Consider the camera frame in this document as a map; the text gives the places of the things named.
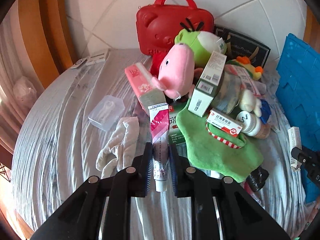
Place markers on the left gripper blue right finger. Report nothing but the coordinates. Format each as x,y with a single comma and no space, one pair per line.
190,182

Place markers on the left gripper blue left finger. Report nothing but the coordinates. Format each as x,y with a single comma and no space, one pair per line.
130,182

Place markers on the pink white ointment tube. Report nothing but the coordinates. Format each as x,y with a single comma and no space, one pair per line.
159,127

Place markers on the clear plastic box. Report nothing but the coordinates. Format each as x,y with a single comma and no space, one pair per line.
106,112

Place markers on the blue white medicine box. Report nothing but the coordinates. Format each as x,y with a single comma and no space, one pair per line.
294,141

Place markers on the green cloth plush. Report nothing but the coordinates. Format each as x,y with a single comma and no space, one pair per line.
209,148

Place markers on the white glove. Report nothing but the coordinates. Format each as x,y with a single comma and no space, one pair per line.
120,150

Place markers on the white cap pill bottle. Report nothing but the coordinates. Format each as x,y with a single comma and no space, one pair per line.
252,126

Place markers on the red white medicine box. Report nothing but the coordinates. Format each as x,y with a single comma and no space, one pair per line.
224,123

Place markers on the blue plastic crate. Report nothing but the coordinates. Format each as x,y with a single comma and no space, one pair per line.
298,90

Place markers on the white blue small plush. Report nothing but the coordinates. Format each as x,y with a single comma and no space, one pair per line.
250,103

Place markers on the white green medicine box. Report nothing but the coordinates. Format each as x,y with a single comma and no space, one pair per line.
207,86

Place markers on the round tape tin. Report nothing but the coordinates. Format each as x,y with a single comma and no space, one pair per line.
227,97

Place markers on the yellow orange duck plush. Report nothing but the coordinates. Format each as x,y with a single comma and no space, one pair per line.
254,72

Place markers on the pink pig plush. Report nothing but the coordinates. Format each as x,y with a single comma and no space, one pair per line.
176,72

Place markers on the white remote control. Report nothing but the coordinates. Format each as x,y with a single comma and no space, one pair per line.
79,63

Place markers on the dark green gift box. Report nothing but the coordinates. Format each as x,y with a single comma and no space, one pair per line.
241,45

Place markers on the green frog plush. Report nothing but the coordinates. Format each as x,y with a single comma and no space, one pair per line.
202,43

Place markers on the plastic bag on floor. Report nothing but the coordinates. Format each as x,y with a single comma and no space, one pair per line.
25,92

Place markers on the red bear suitcase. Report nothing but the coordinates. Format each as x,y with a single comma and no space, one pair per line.
159,23

